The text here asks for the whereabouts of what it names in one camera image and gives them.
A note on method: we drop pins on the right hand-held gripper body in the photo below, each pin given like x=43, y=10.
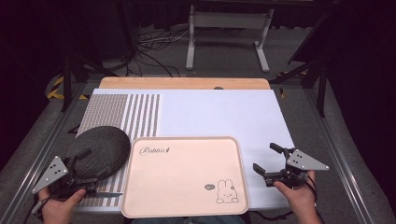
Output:
x=303, y=161

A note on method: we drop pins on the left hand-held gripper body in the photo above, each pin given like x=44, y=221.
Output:
x=53, y=172

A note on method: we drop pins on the person's left hand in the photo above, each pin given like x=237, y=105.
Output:
x=59, y=210

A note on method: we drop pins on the person's right hand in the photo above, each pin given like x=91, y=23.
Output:
x=300, y=200

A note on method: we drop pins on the grey white striped placemat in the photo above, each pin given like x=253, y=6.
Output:
x=106, y=109

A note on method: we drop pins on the white table mat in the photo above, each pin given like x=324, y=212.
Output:
x=218, y=115

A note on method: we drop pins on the black tripod stand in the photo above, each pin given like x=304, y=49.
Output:
x=67, y=84
x=322, y=87

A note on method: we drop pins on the pink tray with rabbit print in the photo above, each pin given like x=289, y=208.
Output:
x=186, y=177

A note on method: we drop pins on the white metal stand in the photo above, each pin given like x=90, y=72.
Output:
x=230, y=20

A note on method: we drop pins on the aluminium floor rail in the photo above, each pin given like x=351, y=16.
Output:
x=46, y=146
x=336, y=155

